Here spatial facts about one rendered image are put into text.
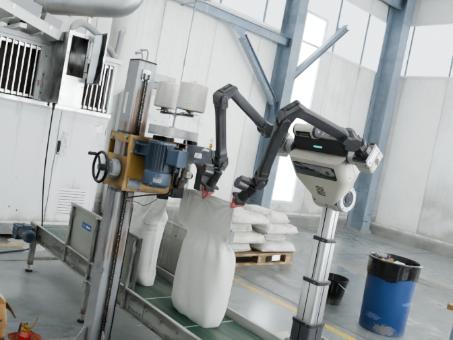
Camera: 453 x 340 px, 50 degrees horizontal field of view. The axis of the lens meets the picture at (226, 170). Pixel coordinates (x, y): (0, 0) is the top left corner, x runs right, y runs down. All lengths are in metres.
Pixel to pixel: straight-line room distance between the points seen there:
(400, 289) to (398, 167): 6.93
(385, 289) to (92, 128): 3.46
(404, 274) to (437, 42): 7.70
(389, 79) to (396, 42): 0.83
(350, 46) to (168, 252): 7.95
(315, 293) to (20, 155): 3.48
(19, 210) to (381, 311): 3.68
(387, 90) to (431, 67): 0.99
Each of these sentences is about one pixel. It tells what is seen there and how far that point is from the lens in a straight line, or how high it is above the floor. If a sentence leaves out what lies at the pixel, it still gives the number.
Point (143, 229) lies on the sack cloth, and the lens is 3.20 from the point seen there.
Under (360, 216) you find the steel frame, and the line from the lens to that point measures 11.36.
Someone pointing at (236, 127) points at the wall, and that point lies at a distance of 8.49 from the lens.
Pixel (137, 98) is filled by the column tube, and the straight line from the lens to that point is 2.77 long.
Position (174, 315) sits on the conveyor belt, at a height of 0.38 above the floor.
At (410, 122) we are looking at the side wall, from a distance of 11.29.
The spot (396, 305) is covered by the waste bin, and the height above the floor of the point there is 0.29.
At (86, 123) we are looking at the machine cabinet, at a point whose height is 1.33.
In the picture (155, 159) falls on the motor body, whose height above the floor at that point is 1.23.
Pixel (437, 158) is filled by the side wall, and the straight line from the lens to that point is 10.89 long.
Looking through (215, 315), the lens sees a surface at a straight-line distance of 2.73.
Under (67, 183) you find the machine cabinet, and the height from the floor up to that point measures 0.64.
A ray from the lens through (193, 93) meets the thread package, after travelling 2.68.
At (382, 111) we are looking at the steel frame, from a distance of 11.39.
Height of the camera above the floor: 1.38
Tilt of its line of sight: 3 degrees down
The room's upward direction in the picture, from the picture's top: 11 degrees clockwise
